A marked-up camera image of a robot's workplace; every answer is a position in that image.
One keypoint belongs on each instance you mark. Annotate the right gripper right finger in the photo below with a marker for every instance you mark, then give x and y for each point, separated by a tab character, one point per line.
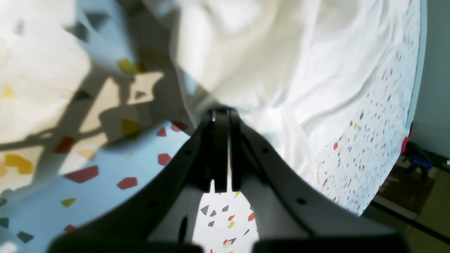
291	216

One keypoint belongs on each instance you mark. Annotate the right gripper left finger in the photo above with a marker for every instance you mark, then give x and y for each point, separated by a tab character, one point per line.
161	217

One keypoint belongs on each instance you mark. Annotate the white printed T-shirt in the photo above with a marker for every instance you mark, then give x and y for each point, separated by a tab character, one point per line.
329	83

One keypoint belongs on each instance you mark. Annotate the terrazzo patterned tablecloth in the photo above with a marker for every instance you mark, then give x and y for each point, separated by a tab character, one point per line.
91	112

